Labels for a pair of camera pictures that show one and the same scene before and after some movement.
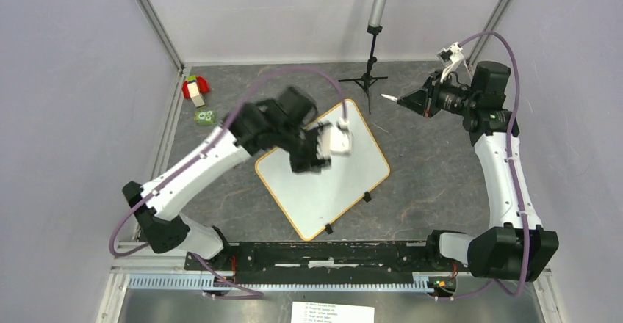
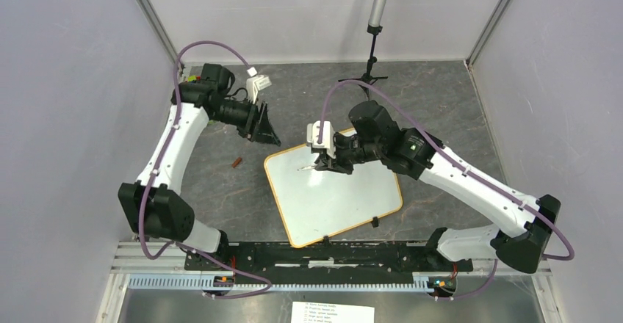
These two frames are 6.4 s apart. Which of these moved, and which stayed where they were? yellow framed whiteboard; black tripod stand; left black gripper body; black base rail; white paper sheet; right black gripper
Moved: yellow framed whiteboard; left black gripper body; right black gripper
Stayed: white paper sheet; black base rail; black tripod stand
